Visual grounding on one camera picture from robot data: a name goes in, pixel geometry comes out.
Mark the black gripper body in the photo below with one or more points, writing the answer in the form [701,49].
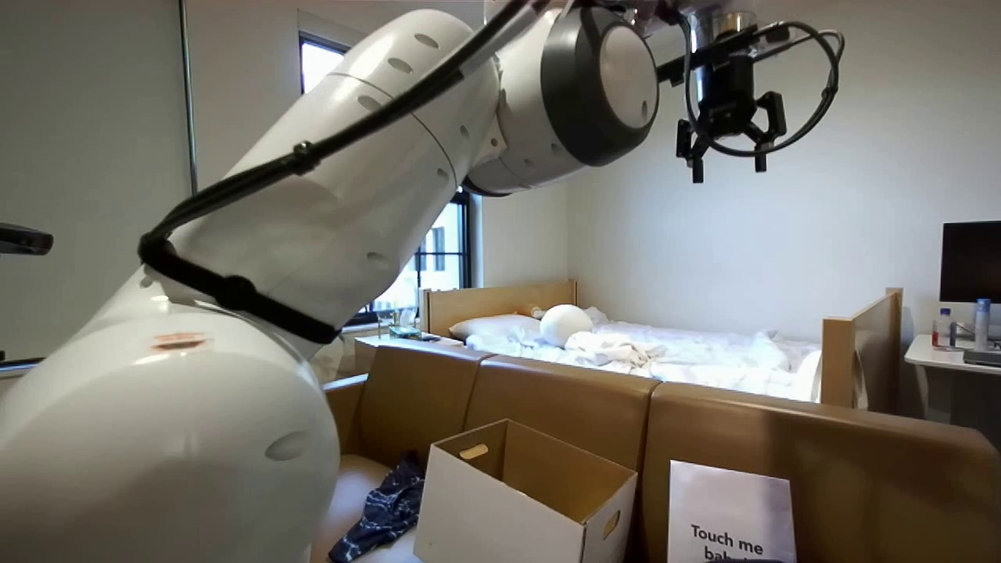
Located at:
[724,89]

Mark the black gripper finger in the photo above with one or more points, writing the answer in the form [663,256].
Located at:
[693,150]
[771,128]

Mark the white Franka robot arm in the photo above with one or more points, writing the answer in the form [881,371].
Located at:
[313,206]

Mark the white cardboard box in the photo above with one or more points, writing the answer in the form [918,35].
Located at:
[510,500]

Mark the white bedding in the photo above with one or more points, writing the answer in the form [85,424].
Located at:
[690,353]

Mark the round white pillow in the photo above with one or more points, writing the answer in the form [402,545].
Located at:
[564,322]

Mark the computer monitor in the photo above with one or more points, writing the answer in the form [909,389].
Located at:
[969,262]

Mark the bed with white bedding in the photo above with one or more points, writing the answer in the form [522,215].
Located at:
[860,353]

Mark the black framed window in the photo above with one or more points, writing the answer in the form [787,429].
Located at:
[447,251]

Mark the small dark capped bottle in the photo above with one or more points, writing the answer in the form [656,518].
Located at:
[945,329]

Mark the clear blue bottle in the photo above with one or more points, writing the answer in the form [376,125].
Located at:
[984,322]

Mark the white desk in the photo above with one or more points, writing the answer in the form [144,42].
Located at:
[943,361]

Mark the clutter on bedside ledge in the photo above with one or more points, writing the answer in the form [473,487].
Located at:
[410,332]

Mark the white paper sign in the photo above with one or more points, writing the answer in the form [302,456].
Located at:
[728,518]

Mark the blue patterned cloth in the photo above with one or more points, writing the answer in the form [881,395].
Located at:
[383,514]

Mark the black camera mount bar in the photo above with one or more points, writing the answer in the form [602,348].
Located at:
[21,240]

